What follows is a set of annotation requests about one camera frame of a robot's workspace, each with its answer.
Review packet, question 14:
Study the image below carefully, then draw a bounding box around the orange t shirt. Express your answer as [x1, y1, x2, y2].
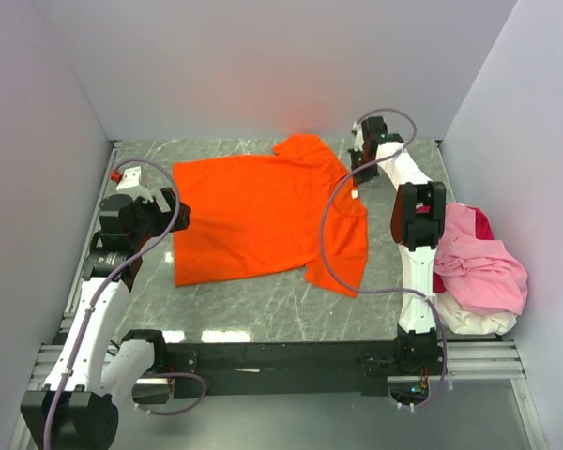
[173, 135, 368, 297]

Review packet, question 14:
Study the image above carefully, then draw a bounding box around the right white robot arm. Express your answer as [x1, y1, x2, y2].
[349, 108, 447, 374]

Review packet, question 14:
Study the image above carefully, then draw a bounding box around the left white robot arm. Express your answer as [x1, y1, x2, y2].
[21, 187, 191, 449]

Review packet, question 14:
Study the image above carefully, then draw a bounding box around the magenta t shirt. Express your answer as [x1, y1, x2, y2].
[433, 205, 495, 293]

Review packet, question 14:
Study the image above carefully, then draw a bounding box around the pink t shirt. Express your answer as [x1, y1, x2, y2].
[434, 202, 528, 315]

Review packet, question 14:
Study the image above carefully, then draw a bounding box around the white t shirt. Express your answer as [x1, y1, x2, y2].
[433, 292, 517, 336]

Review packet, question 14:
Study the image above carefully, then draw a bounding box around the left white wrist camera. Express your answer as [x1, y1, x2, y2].
[110, 166, 153, 202]

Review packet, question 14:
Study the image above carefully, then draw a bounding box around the black base frame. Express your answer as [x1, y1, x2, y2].
[157, 338, 443, 397]

